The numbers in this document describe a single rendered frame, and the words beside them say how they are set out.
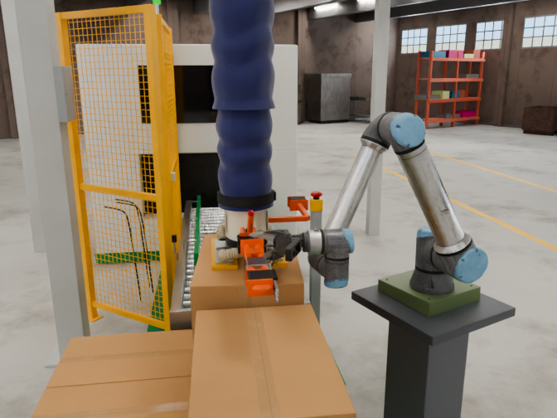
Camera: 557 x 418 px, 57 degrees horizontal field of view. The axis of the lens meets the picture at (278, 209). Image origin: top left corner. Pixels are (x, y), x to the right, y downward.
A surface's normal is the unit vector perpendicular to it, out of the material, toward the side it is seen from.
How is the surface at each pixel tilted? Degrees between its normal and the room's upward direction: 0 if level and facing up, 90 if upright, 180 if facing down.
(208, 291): 90
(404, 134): 82
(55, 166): 90
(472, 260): 93
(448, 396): 90
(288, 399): 0
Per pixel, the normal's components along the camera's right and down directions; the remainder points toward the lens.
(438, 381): 0.50, 0.22
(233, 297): 0.06, 0.25
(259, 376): 0.00, -0.97
